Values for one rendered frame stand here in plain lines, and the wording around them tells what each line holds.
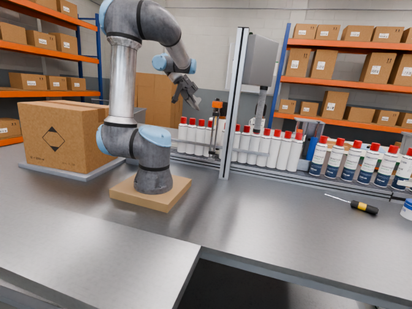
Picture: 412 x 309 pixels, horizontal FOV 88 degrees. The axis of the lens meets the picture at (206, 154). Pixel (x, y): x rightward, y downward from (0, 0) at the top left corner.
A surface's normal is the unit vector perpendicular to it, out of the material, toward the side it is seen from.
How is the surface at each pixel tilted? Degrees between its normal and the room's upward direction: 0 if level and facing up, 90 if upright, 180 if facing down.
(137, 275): 0
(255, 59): 90
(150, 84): 90
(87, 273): 0
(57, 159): 90
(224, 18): 90
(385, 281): 0
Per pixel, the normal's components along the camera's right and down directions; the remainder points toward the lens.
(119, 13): -0.11, 0.18
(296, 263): 0.10, -0.95
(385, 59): -0.33, 0.26
